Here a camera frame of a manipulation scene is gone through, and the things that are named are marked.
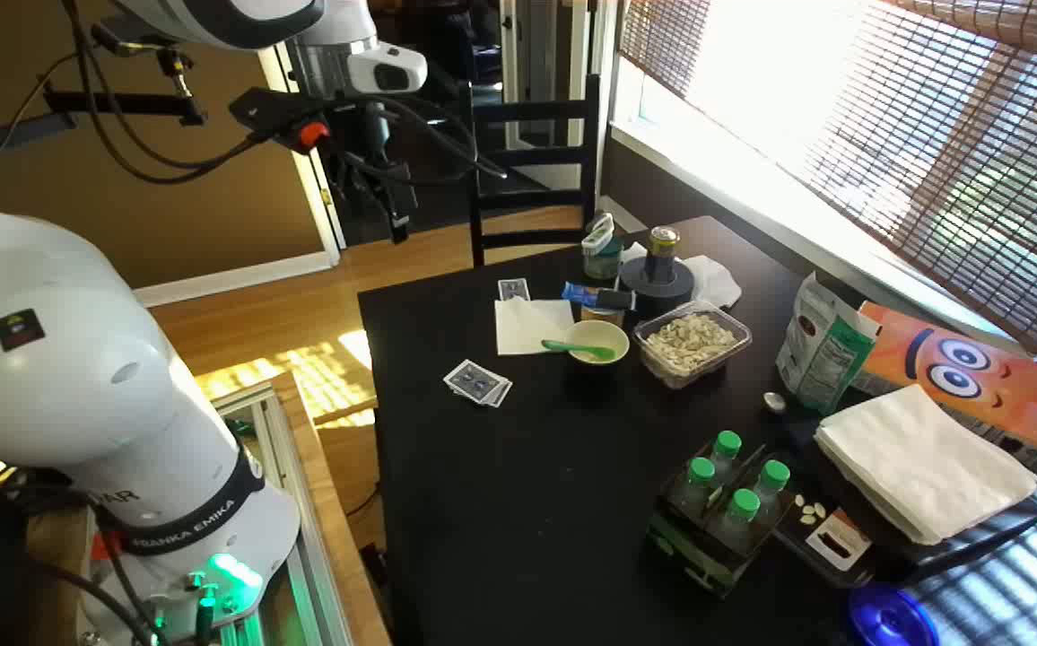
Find blue round lid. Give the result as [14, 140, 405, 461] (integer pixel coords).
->
[847, 583, 941, 646]

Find black camera on bracket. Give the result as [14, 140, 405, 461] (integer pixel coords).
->
[45, 18, 211, 128]

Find white paper napkin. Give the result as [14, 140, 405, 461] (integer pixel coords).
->
[493, 295, 581, 358]

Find small bottle with green cap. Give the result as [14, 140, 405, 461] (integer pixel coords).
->
[709, 427, 747, 480]
[749, 457, 795, 508]
[676, 451, 722, 516]
[716, 485, 767, 548]

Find small jar with gold lid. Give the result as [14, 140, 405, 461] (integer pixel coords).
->
[642, 222, 682, 271]

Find green and white snack bag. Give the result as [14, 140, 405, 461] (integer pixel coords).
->
[777, 271, 883, 417]

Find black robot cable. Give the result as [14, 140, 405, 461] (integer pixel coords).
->
[57, 0, 278, 192]

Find black flat tray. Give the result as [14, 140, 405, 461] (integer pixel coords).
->
[767, 479, 906, 593]

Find green tub with white lid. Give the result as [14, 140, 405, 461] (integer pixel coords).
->
[579, 213, 624, 289]

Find clear container of seeds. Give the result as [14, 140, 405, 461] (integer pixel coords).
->
[633, 302, 759, 392]

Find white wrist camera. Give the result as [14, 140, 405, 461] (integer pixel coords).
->
[345, 39, 432, 96]

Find dark round dish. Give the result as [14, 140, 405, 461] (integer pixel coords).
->
[617, 243, 747, 311]

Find folded white towel stack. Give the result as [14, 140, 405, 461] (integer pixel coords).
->
[811, 382, 1037, 548]

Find green margarita bottle pack box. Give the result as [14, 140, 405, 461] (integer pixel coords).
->
[640, 442, 796, 601]

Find white round bowl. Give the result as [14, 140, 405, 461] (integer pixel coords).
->
[564, 315, 634, 375]

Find small white pills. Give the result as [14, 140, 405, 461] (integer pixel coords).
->
[786, 493, 832, 532]

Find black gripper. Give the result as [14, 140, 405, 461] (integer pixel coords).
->
[326, 96, 419, 248]

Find black wooden chair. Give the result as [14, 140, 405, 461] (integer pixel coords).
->
[462, 72, 608, 272]

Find blue snack packet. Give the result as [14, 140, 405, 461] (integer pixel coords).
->
[560, 280, 640, 321]

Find orange box with cartoon eyes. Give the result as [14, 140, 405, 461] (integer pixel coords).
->
[856, 299, 1037, 457]

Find bamboo window blind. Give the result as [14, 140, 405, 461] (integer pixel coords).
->
[617, 0, 1037, 354]

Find thin black cord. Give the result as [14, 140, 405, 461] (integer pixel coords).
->
[899, 508, 1037, 588]

